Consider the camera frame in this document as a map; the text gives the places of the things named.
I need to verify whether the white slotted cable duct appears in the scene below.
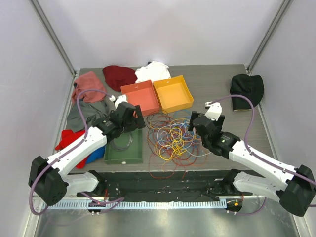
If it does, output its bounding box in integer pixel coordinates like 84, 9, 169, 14
48, 199, 227, 212

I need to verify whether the right aluminium frame post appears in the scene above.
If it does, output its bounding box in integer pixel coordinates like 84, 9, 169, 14
246, 0, 293, 74

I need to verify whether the white cable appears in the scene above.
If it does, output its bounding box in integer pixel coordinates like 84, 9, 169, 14
157, 118, 212, 157

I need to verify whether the dark red cloth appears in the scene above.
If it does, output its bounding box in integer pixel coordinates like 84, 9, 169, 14
102, 65, 137, 92

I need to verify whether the coral orange plastic tray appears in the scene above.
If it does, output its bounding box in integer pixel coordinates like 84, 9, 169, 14
121, 80, 160, 116

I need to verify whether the grey coiled cable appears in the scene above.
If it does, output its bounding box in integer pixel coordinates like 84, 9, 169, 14
109, 133, 133, 151

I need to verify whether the grey cloth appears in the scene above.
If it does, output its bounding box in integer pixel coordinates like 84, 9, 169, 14
66, 100, 110, 132

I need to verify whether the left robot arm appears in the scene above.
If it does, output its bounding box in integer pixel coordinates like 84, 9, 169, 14
29, 102, 145, 206

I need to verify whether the aluminium frame post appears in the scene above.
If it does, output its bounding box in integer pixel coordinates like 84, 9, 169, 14
29, 0, 77, 76
246, 0, 293, 74

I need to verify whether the blue cloth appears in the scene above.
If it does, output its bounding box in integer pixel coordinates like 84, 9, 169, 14
85, 146, 106, 164

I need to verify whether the pink cloth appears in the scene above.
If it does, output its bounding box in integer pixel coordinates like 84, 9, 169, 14
72, 71, 106, 103

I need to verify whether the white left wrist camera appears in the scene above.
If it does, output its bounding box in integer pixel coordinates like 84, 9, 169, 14
109, 94, 127, 109

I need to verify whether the brown cable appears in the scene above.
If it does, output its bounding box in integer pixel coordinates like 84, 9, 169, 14
146, 111, 171, 131

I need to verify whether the bright yellow cable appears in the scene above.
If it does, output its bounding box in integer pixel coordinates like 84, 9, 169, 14
158, 133, 187, 161

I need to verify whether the red cable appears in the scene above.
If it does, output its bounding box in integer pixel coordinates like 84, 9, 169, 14
147, 111, 210, 180

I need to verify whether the green plastic tray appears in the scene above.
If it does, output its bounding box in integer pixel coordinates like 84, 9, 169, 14
104, 129, 143, 165

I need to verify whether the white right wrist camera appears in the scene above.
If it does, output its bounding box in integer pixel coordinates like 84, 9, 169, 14
204, 102, 222, 121

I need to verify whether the bright red cloth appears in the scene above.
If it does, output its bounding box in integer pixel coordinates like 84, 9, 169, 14
54, 129, 88, 169

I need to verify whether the left aluminium frame post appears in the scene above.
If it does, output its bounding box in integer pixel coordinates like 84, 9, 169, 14
29, 0, 77, 76

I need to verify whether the white cloth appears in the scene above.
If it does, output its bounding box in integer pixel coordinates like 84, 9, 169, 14
135, 61, 171, 83

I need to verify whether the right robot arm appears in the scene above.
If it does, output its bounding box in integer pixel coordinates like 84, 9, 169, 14
188, 111, 316, 217

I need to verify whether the yellow plastic tray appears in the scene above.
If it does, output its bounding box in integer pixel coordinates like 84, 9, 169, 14
153, 75, 194, 113

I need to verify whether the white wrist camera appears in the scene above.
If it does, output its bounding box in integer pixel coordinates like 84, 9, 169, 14
109, 94, 127, 109
204, 102, 222, 121

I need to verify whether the orange yellow cable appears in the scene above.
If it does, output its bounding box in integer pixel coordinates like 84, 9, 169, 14
152, 123, 188, 158

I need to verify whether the black bucket hat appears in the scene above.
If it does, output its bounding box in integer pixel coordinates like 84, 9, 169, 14
230, 74, 264, 111

